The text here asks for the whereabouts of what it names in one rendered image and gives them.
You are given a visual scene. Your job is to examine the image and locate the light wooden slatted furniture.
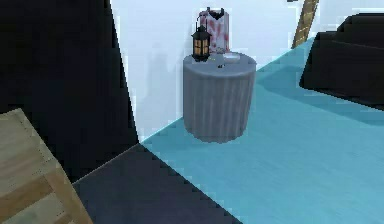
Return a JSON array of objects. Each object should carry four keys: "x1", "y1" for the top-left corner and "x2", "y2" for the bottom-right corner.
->
[{"x1": 0, "y1": 107, "x2": 94, "y2": 224}]

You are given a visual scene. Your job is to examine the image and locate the grey round ribbed side table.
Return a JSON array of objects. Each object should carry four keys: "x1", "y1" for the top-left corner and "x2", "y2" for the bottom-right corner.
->
[{"x1": 182, "y1": 51, "x2": 258, "y2": 145}]

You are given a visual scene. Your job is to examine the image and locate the small white dish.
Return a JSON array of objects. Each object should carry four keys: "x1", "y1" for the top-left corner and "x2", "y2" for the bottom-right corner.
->
[{"x1": 222, "y1": 51, "x2": 241, "y2": 63}]

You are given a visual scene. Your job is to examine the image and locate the black lantern with orange panes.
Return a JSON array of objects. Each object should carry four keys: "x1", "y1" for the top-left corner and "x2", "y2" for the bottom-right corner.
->
[{"x1": 190, "y1": 17, "x2": 213, "y2": 63}]

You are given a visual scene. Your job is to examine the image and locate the white red-stained cloth bag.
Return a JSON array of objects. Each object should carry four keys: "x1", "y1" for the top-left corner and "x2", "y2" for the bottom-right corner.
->
[{"x1": 198, "y1": 7, "x2": 231, "y2": 55}]

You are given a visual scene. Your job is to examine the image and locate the brown wooden leaning pole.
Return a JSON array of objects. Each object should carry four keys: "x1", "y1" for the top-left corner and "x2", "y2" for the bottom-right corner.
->
[{"x1": 291, "y1": 0, "x2": 320, "y2": 50}]

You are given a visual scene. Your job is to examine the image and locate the black sofa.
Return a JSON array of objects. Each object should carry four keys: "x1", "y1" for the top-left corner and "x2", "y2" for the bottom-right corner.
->
[{"x1": 298, "y1": 12, "x2": 384, "y2": 112}]

